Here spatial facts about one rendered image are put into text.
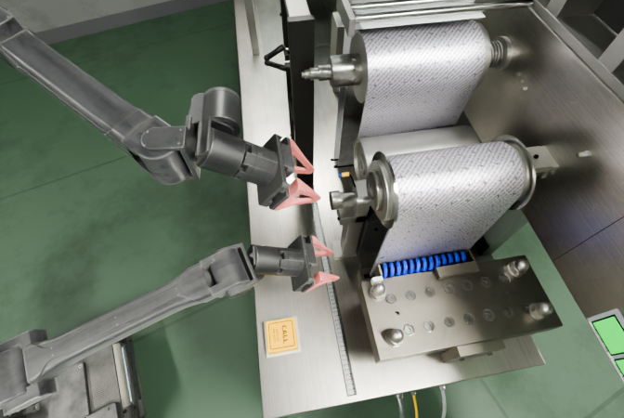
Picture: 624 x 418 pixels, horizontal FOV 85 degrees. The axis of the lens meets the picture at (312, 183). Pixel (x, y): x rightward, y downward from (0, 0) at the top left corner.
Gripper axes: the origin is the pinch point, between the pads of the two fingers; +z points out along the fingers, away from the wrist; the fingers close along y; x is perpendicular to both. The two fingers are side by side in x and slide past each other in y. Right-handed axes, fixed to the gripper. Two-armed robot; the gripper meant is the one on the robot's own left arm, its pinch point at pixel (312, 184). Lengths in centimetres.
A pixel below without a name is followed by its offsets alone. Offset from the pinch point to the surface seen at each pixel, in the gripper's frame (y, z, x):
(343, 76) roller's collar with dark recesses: -22.2, 5.3, 9.4
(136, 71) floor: -223, -2, -169
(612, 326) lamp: 28, 42, 20
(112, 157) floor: -132, -4, -172
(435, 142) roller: -11.1, 26.9, 13.0
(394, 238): 5.9, 21.5, -1.1
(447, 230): 5.9, 30.5, 5.8
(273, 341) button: 16.4, 15.6, -37.3
